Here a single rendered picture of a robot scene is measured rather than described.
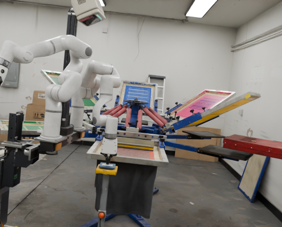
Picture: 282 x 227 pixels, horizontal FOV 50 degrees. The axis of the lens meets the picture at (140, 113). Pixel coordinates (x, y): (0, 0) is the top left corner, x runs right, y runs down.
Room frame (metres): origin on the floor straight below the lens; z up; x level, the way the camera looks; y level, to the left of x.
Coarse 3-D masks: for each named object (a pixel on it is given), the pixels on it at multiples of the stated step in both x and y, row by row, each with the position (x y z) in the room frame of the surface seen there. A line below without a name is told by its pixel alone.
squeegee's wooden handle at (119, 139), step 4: (116, 136) 2.60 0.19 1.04; (120, 140) 2.57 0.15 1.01; (124, 140) 2.58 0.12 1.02; (128, 140) 2.58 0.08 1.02; (132, 140) 2.58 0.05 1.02; (136, 140) 2.59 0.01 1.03; (140, 140) 2.59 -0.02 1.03; (144, 140) 2.59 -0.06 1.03; (148, 140) 2.60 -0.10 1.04; (140, 144) 2.56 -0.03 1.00; (144, 144) 2.57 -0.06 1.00; (148, 144) 2.57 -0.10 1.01; (152, 144) 2.57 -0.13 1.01
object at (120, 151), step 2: (118, 148) 2.50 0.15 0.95; (120, 148) 2.51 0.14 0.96; (122, 148) 2.52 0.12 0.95; (124, 148) 2.53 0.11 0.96; (126, 148) 2.54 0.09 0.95; (118, 150) 2.42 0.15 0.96; (120, 150) 2.42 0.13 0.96; (122, 150) 2.43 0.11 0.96; (124, 150) 2.44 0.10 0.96; (126, 150) 2.45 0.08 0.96; (128, 150) 2.46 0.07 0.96; (116, 152) 2.34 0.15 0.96; (118, 152) 2.35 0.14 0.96; (120, 152) 2.36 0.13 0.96; (122, 152) 2.37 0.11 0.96; (124, 152) 2.38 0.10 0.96; (126, 152) 2.38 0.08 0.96; (128, 152) 2.39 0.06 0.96; (118, 154) 2.28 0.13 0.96; (120, 154) 2.28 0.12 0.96; (122, 154) 2.29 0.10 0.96; (124, 154) 2.30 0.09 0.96; (126, 154) 2.31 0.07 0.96; (128, 154) 2.31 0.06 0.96
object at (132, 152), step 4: (132, 152) 2.41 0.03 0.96; (136, 152) 2.43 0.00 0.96; (140, 152) 2.44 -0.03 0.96; (144, 152) 2.46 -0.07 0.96; (148, 152) 2.48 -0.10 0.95; (152, 152) 2.50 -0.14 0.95; (128, 156) 2.25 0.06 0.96; (132, 156) 2.27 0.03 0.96; (136, 156) 2.29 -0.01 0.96; (140, 156) 2.30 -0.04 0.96; (144, 156) 2.32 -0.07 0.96; (148, 156) 2.33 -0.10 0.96; (152, 156) 2.35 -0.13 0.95
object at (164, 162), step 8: (96, 144) 2.40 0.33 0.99; (88, 152) 2.09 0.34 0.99; (160, 152) 2.41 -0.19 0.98; (112, 160) 2.07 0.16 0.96; (120, 160) 2.07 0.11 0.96; (128, 160) 2.07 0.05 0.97; (136, 160) 2.07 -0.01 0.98; (144, 160) 2.07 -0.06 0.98; (152, 160) 2.08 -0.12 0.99; (160, 160) 2.10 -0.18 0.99
